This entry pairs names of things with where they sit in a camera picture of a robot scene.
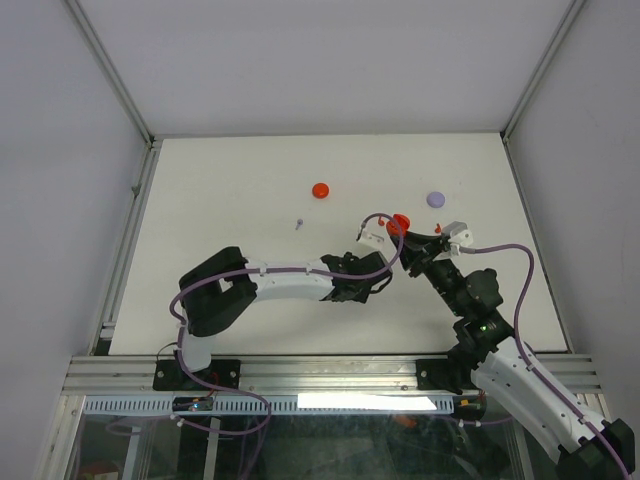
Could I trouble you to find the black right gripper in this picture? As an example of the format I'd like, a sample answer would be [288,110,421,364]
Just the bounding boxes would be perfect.
[390,229,466,317]

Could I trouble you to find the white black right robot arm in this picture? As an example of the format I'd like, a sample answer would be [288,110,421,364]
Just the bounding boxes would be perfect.
[391,231,636,479]

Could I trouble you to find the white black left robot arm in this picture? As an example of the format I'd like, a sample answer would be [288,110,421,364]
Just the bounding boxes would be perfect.
[169,246,393,389]

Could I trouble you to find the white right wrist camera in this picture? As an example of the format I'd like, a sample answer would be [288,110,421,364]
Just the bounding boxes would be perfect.
[441,221,474,258]

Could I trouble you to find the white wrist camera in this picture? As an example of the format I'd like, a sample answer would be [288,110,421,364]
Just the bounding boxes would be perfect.
[356,227,385,250]
[441,221,474,258]

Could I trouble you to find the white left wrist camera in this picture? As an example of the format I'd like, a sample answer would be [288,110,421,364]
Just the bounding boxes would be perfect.
[356,227,385,250]

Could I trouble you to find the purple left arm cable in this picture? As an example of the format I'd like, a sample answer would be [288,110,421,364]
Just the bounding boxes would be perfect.
[169,213,406,429]

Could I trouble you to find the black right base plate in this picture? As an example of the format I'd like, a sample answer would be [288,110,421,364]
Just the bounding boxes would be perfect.
[415,358,477,395]

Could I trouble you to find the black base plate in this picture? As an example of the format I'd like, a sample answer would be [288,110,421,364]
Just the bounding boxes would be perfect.
[152,358,241,392]
[415,358,477,395]

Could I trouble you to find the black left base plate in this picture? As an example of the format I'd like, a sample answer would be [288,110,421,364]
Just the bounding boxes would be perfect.
[152,358,241,392]

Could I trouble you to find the aluminium frame post right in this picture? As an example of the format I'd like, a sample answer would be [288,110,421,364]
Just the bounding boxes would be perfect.
[501,0,588,145]

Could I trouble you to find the aluminium frame post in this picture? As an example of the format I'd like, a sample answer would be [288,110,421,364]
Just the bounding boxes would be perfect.
[501,0,588,145]
[61,0,155,146]

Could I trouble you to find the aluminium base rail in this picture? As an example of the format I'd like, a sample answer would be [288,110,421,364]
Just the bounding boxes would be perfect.
[62,353,603,396]

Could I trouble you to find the grey slotted cable tray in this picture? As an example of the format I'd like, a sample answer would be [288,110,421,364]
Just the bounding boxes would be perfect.
[84,393,454,417]

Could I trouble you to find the aluminium frame post left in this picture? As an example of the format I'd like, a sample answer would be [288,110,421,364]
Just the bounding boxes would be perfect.
[61,0,155,146]

